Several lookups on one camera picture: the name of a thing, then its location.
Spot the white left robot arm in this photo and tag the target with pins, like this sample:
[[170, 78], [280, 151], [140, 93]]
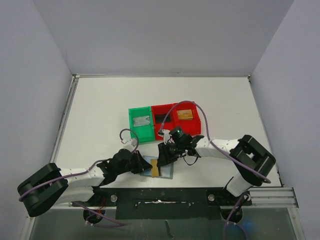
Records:
[[52, 185]]

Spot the green plastic bin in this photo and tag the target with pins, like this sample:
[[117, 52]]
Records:
[[145, 134]]

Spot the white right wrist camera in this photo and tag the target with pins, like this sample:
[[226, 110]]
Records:
[[165, 134]]

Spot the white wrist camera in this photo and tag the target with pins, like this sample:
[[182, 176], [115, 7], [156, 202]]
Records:
[[165, 134], [130, 145]]

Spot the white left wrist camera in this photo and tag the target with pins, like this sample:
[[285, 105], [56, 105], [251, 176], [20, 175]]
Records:
[[130, 145]]

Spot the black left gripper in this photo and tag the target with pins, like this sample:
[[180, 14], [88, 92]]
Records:
[[140, 162]]

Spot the red plastic bin right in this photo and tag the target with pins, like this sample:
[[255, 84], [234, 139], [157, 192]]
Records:
[[192, 127]]

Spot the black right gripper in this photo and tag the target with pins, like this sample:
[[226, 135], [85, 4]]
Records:
[[165, 154]]

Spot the black card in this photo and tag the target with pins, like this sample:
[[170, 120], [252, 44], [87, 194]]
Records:
[[160, 118]]

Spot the silver VIP card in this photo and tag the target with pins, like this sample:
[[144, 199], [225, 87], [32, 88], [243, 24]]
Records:
[[141, 121]]

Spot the aluminium frame rail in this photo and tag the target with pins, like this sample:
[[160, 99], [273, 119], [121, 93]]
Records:
[[29, 221]]

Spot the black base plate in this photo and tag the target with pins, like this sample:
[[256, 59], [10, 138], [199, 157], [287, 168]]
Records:
[[168, 203]]

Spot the gold card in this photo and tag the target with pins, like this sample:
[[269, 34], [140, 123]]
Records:
[[155, 171], [185, 114]]

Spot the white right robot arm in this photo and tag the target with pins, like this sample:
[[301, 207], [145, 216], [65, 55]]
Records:
[[252, 160]]

